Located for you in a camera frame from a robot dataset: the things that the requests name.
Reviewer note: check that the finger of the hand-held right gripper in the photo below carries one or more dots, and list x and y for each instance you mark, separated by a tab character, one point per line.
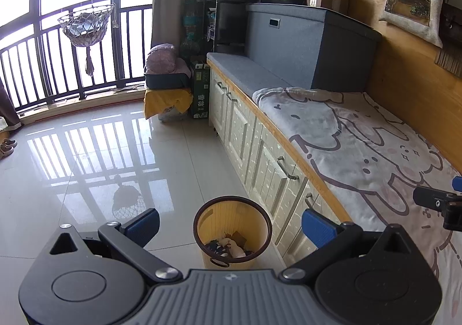
433	197
457	184

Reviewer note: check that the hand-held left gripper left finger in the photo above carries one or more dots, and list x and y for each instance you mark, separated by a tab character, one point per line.
144	224

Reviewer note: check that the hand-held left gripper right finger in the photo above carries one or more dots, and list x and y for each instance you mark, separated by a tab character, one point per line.
317	227

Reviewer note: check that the yellow trash bin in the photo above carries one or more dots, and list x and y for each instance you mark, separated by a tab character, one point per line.
216	216

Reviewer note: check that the printed cream blanket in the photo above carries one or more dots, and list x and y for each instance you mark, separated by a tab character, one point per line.
361	151

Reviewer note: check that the cream bench cabinet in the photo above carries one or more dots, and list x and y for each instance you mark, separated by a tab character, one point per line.
260	151

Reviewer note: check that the yellow cloth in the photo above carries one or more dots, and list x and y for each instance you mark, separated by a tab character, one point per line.
162	101

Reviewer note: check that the green cardboard box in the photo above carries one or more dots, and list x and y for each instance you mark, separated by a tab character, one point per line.
200	94

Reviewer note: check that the brown fringed bag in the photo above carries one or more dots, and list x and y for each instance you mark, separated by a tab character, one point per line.
451	32

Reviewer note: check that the beige shoe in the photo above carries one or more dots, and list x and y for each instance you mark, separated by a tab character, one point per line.
5	153
9	143

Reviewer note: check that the pink cushion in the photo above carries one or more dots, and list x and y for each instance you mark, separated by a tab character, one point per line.
162	58

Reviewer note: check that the black balcony railing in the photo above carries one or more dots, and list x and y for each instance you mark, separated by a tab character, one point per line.
80	69

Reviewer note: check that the grey bench cushion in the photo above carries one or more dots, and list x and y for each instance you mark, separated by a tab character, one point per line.
245	70

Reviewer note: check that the dark brown curtain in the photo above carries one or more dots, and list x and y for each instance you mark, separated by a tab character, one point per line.
7	105

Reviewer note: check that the grey fabric storage box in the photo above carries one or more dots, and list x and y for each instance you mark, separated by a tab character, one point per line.
306	40

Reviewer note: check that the cream printed tote bag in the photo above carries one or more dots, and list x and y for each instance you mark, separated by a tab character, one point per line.
411	0

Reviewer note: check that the hanging net basket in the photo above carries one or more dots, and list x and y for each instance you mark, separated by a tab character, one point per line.
85	27

